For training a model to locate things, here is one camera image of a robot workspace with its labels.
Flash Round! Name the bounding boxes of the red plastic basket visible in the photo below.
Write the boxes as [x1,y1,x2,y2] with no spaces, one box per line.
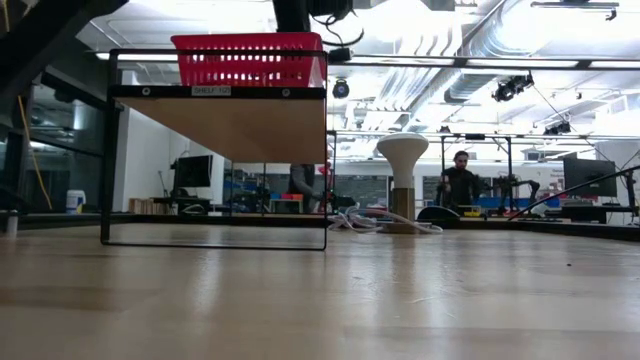
[169,31,328,89]

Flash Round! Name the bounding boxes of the white mushroom lamp wooden base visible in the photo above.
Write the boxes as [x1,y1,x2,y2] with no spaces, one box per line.
[375,131,431,225]

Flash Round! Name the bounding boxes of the black overhead crossbar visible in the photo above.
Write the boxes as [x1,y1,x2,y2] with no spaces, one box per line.
[327,53,640,71]

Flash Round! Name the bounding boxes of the person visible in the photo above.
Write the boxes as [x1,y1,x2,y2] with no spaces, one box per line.
[436,149,484,210]
[287,163,324,214]

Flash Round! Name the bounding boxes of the black computer monitor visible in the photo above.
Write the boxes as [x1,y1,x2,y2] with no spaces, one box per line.
[171,154,215,190]

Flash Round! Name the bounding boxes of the small white background table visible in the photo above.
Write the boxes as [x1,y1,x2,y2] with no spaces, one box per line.
[268,192,306,215]

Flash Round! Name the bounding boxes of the stack of wooden blocks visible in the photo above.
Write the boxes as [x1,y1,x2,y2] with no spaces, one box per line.
[127,197,175,216]

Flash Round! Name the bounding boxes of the blue background bins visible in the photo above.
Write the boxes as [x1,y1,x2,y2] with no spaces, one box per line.
[474,195,561,210]

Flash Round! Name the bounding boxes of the white bucket blue label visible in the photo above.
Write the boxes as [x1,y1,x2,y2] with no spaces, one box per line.
[65,189,88,216]

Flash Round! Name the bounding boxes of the dark flat monitor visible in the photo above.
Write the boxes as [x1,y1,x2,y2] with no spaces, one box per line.
[562,156,619,198]

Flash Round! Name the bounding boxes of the small grey cylinder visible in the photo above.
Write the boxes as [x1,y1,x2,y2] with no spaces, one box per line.
[3,209,21,237]

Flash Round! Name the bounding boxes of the wooden shelf riser black frame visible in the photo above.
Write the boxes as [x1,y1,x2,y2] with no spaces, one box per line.
[98,47,330,252]

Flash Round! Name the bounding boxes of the silver ventilation duct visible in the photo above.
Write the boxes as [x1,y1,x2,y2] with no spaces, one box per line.
[399,0,531,106]

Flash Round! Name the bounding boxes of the black aluminium rig frame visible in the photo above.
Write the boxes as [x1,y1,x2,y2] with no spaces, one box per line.
[0,177,640,242]

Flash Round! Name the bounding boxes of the hanging yellow cable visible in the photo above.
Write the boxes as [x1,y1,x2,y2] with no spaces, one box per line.
[17,94,54,211]

